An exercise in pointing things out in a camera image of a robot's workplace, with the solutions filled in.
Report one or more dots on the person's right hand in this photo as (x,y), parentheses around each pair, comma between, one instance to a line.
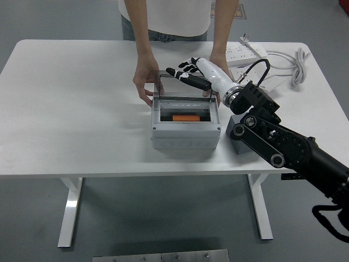
(144,76)

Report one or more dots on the person's left hand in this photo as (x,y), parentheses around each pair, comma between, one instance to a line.
(219,61)

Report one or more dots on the robot right hand white shell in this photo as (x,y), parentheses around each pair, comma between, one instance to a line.
(215,75)

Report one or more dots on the smoky transparent box lid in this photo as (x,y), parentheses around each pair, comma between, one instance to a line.
(180,87)

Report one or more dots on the orange cylinder battery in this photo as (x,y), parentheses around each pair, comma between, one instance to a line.
(186,118)

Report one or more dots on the grey plastic enclosure box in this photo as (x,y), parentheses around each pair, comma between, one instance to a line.
(185,133)

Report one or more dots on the person's right forearm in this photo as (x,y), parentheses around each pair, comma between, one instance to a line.
(141,32)

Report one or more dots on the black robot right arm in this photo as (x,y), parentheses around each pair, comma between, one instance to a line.
(294,147)

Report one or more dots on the person's left forearm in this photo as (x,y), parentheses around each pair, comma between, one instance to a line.
(222,30)

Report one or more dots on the white power strip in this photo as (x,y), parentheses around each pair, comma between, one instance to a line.
(242,54)

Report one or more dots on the brown floor sign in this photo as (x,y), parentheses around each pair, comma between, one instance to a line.
(241,12)

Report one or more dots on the person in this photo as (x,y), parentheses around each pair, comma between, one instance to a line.
(177,19)

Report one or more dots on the grey cube holder block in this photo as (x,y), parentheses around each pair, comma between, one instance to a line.
(240,146)

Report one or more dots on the black table control panel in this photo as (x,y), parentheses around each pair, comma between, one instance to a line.
(289,177)

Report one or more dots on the red object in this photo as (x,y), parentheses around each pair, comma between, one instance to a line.
(345,2)

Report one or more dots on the white table leg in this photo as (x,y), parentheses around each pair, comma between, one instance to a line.
(261,207)
(71,213)

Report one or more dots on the white wall socket panel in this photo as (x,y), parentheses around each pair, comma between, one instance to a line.
(252,76)

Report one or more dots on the white blank switch panel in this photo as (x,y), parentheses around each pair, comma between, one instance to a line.
(275,83)

